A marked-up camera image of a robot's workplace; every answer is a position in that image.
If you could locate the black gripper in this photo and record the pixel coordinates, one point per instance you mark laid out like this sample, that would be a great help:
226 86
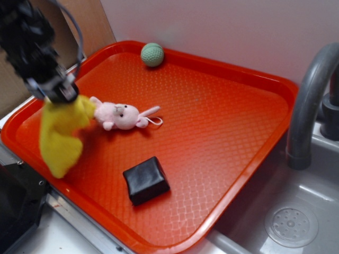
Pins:
27 37

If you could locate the yellow cloth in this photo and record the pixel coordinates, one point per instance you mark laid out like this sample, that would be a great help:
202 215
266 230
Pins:
59 148

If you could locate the brown cardboard panel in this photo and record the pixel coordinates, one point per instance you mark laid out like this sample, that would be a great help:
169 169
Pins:
96 32

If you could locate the pink plush bunny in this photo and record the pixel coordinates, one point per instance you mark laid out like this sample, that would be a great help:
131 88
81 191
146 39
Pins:
113 116

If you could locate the green textured ball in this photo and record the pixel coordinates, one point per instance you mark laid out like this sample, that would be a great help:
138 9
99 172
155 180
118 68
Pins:
152 54

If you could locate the black square pouch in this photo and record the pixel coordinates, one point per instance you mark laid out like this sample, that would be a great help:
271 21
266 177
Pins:
146 181

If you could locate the red plastic tray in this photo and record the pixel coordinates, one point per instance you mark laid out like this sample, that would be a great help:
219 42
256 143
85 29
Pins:
220 123

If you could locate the grey toy faucet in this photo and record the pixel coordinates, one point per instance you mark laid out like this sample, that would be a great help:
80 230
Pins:
319 88

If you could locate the grey toy sink basin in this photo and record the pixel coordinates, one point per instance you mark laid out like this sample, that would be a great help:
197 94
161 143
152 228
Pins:
241 228

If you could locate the sink drain strainer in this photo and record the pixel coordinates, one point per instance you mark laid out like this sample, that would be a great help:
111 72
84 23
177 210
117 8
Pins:
291 226

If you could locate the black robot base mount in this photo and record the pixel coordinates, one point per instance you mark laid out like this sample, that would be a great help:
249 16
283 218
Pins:
23 195

